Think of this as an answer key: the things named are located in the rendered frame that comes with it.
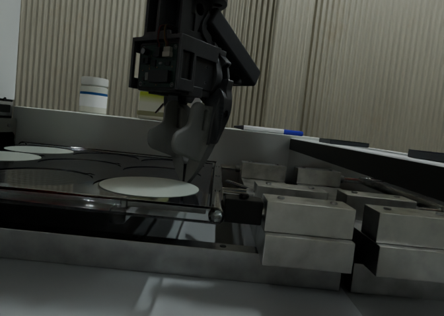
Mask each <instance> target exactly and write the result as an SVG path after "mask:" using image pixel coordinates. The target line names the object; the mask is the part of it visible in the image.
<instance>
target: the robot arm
mask: <svg viewBox="0 0 444 316"><path fill-rule="evenodd" d="M227 3H228V0H147V8H146V16H145V30H144V35H143V36H142V37H134V38H133V42H132V49H131V64H130V73H129V88H134V89H138V90H140V91H147V92H149V94H153V95H160V96H164V107H165V108H164V114H163V121H162V122H161V123H160V124H159V125H157V126H155V127H154V128H151V129H150V130H149V132H148V134H147V143H148V144H149V147H150V148H152V149H155V150H157V151H160V152H162V153H166V154H167V155H170V156H172V161H173V164H174V168H175V170H176V173H177V175H178V178H179V179H180V181H183V182H187V183H190V182H191V181H192V180H193V179H194V178H195V176H196V175H197V174H198V173H199V172H200V170H201V169H202V167H203V166H204V164H205V162H206V161H207V160H208V158H209V156H210V155H211V152H212V151H213V148H214V147H215V144H217V143H218V141H219V139H220V137H221V134H222V133H223V130H224V129H225V126H226V124H227V122H228V119H229V117H230V113H231V107H232V87H233V86H255V84H256V82H257V80H258V78H259V76H260V70H259V69H258V67H257V66H256V64H255V63H254V61H253V60H252V58H251V57H250V55H249V54H248V52H247V51H246V49H245V47H244V46H243V44H242V43H241V41H240V40H239V38H238V37H237V35H236V34H235V32H234V31H233V29H232V28H231V26H230V24H229V23H228V22H227V20H226V18H225V17H224V16H223V14H222V12H221V11H222V10H224V9H226V8H227ZM136 53H139V54H140V59H139V73H138V78H135V77H134V71H135V57H136ZM195 98H200V100H201V101H202V102H203V103H204V104H203V103H201V102H195V103H194V104H193V105H192V106H191V108H190V107H189V106H188V105H187V104H188V103H192V102H193V101H194V99H195Z"/></svg>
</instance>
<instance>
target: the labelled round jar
mask: <svg viewBox="0 0 444 316"><path fill-rule="evenodd" d="M108 82H109V80H107V79H103V78H100V77H90V76H82V77H81V84H82V85H81V90H80V97H79V112H85V113H91V114H104V115H105V114H106V107H107V99H108V89H107V88H108Z"/></svg>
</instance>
